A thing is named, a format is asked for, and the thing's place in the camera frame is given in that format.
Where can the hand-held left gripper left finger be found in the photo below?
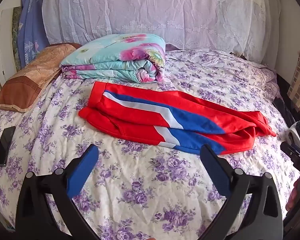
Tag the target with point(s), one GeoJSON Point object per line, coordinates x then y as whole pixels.
{"type": "Point", "coordinates": [81, 171]}

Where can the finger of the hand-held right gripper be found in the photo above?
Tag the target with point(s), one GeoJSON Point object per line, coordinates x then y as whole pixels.
{"type": "Point", "coordinates": [293, 151]}

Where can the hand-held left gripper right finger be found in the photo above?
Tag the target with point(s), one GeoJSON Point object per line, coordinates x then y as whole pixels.
{"type": "Point", "coordinates": [216, 171]}

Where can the red pants with blue stripe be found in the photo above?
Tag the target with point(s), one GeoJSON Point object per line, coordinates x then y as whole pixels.
{"type": "Point", "coordinates": [150, 115]}

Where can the person's right hand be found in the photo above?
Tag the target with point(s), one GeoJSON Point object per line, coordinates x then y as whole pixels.
{"type": "Point", "coordinates": [293, 196]}

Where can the folded grey garment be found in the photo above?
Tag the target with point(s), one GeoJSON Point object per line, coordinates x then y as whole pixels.
{"type": "Point", "coordinates": [293, 135]}

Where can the dark garment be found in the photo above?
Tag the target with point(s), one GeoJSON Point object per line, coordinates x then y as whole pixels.
{"type": "Point", "coordinates": [283, 111]}

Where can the black smartphone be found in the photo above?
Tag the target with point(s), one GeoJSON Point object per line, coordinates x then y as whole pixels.
{"type": "Point", "coordinates": [5, 146]}

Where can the brown pillow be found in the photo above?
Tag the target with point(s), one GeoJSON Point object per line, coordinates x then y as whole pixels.
{"type": "Point", "coordinates": [32, 77]}

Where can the folded floral quilt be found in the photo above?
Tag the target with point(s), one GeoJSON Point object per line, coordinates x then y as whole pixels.
{"type": "Point", "coordinates": [120, 57]}

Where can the blue printed cloth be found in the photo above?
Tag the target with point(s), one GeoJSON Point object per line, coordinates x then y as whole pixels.
{"type": "Point", "coordinates": [30, 30]}

